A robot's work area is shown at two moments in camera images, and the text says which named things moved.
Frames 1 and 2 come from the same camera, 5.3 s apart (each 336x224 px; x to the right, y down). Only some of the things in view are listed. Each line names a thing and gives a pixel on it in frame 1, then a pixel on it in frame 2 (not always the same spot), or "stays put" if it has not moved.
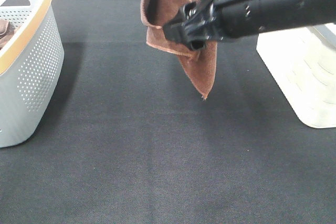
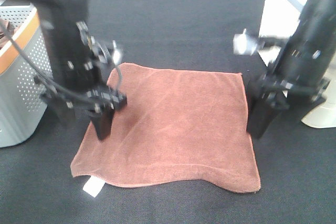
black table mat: x=131 y=140 stays put
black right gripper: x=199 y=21 → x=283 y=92
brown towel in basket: x=7 y=30 stays put
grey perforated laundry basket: x=31 y=66 stays put
